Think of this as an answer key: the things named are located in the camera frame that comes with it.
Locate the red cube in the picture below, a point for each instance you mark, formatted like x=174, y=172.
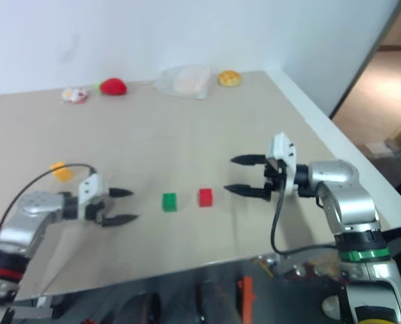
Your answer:
x=206, y=197

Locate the clear plastic bag with bread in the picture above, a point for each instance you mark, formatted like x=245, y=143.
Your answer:
x=183, y=82

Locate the yellow cube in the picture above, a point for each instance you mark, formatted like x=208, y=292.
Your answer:
x=63, y=175

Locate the orange plastic tool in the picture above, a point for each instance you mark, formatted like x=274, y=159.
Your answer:
x=247, y=295

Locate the green cube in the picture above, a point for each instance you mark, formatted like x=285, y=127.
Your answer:
x=169, y=202

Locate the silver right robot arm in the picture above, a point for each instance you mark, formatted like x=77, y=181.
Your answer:
x=352, y=202

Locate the small white red toy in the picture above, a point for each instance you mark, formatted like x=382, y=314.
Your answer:
x=74, y=94

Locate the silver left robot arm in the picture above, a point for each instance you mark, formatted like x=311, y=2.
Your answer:
x=28, y=209

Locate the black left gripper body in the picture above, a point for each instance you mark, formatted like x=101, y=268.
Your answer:
x=95, y=212

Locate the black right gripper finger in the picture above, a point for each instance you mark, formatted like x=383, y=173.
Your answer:
x=249, y=159
x=246, y=190

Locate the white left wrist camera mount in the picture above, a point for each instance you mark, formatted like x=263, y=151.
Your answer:
x=92, y=185

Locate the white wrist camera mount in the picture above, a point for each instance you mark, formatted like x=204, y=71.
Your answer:
x=283, y=148
x=92, y=185

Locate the red plush strawberry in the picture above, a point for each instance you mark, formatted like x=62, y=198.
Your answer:
x=113, y=87

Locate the golden bread bun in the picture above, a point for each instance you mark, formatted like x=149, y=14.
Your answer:
x=230, y=78

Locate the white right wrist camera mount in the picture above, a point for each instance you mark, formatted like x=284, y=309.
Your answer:
x=283, y=148

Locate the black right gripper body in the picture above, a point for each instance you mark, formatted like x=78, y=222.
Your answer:
x=274, y=175

